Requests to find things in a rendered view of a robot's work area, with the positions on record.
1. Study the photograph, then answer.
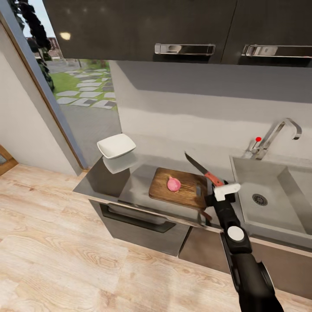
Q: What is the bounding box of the vidalia onion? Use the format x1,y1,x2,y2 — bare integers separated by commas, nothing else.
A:
168,176,181,192

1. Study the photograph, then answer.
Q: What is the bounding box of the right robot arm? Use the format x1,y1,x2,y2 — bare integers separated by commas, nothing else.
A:
204,182,284,312

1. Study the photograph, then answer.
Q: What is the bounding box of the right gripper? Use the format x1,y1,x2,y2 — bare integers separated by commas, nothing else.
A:
204,194,235,216

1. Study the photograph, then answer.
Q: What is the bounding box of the cutting board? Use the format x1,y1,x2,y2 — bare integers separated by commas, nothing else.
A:
149,167,208,209

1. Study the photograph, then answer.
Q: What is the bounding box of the parer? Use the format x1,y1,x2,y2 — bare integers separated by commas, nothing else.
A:
186,154,224,186

